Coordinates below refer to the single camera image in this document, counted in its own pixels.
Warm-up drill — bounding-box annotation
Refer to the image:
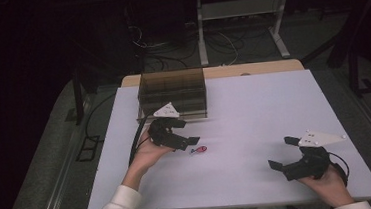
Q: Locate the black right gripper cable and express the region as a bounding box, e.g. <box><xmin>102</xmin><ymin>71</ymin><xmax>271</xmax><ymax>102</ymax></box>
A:
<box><xmin>327</xmin><ymin>150</ymin><xmax>352</xmax><ymax>188</ymax></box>

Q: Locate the small red fish-shaped trinket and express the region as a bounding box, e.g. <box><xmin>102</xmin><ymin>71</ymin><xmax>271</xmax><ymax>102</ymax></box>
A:
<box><xmin>189</xmin><ymin>144</ymin><xmax>209</xmax><ymax>156</ymax></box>

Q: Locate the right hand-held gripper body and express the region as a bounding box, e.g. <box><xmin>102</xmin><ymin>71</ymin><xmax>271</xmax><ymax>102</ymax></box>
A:
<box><xmin>287</xmin><ymin>126</ymin><xmax>351</xmax><ymax>181</ymax></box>

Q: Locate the person's right hand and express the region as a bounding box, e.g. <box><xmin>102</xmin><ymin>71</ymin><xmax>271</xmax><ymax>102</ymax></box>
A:
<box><xmin>296</xmin><ymin>162</ymin><xmax>356</xmax><ymax>209</ymax></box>

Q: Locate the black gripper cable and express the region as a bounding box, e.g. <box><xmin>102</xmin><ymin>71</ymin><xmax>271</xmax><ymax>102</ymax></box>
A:
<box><xmin>327</xmin><ymin>150</ymin><xmax>352</xmax><ymax>188</ymax></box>
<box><xmin>124</xmin><ymin>110</ymin><xmax>160</xmax><ymax>167</ymax></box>

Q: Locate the tangle of floor cables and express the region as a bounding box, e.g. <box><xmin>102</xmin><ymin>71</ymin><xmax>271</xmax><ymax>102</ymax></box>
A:
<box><xmin>126</xmin><ymin>13</ymin><xmax>250</xmax><ymax>75</ymax></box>

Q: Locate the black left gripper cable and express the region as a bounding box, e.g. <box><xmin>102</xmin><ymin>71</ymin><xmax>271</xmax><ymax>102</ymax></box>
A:
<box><xmin>124</xmin><ymin>110</ymin><xmax>160</xmax><ymax>167</ymax></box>

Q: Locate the person's left hand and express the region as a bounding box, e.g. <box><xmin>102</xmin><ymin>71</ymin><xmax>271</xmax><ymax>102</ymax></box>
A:
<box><xmin>125</xmin><ymin>126</ymin><xmax>177</xmax><ymax>180</ymax></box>

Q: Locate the dark transparent drawer box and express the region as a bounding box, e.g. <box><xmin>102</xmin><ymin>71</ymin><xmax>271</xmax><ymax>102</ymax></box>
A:
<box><xmin>133</xmin><ymin>66</ymin><xmax>210</xmax><ymax>124</ymax></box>

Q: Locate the white metal desk frame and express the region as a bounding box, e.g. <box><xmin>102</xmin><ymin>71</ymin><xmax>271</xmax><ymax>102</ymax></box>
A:
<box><xmin>193</xmin><ymin>0</ymin><xmax>297</xmax><ymax>68</ymax></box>

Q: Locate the black metal stand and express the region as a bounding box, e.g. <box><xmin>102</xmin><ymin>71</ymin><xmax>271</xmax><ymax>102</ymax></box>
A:
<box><xmin>69</xmin><ymin>57</ymin><xmax>104</xmax><ymax>126</ymax></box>
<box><xmin>344</xmin><ymin>44</ymin><xmax>371</xmax><ymax>100</ymax></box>

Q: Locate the black floor cable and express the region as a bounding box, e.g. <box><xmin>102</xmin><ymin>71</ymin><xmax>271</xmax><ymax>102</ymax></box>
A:
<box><xmin>81</xmin><ymin>92</ymin><xmax>121</xmax><ymax>142</ymax></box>

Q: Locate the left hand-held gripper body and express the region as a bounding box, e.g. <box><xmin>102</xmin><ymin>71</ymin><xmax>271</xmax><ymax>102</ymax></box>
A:
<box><xmin>144</xmin><ymin>101</ymin><xmax>186</xmax><ymax>152</ymax></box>

